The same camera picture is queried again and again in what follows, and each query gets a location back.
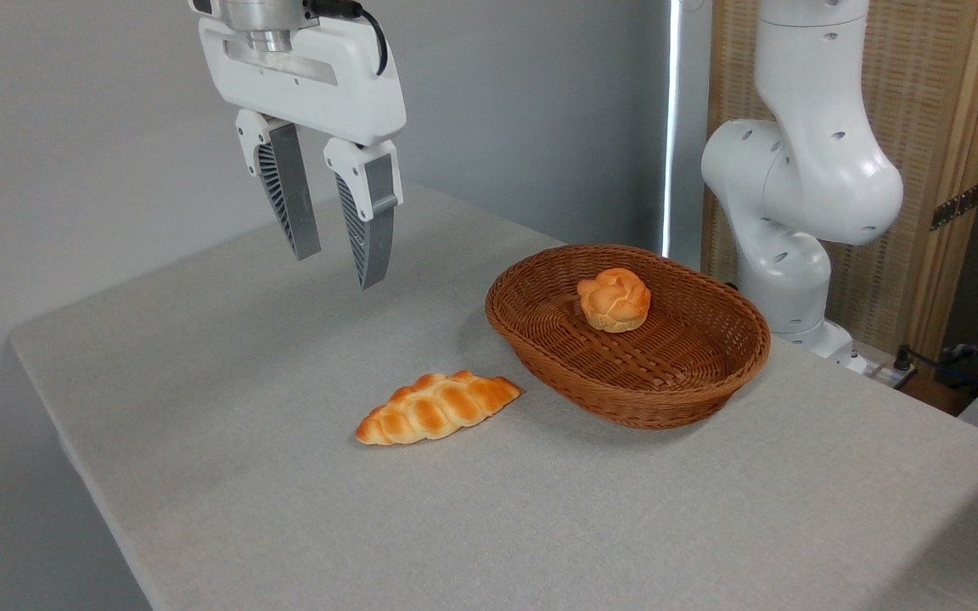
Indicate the wooden woven folding screen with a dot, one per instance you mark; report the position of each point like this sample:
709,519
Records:
922,85

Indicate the round knotted bread roll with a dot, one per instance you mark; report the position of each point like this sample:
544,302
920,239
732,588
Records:
615,301

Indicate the long braided bread loaf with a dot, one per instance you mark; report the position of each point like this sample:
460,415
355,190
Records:
438,409

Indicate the white power strip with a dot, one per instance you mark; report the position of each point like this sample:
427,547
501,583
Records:
890,370

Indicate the brown wicker basket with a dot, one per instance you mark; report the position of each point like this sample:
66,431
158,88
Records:
667,399

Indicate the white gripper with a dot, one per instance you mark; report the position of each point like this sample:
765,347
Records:
319,85

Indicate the metal screen hinge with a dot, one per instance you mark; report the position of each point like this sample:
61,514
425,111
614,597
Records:
956,206

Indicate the grey tablecloth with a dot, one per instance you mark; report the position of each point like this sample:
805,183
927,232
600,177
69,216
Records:
285,509

